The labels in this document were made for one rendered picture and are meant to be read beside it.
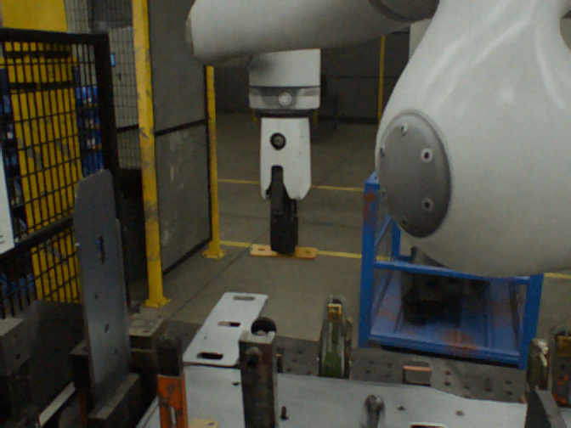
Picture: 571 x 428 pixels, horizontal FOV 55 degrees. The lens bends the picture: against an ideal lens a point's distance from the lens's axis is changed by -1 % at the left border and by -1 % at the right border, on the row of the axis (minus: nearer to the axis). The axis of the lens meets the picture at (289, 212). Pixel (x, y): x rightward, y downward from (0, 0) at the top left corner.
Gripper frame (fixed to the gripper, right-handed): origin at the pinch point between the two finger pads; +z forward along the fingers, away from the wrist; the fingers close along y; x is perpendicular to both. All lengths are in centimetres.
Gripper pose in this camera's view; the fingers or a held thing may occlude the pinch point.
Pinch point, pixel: (284, 233)
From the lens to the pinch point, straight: 71.9
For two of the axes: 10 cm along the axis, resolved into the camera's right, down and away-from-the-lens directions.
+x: -9.9, -0.5, 1.6
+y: 1.6, -2.6, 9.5
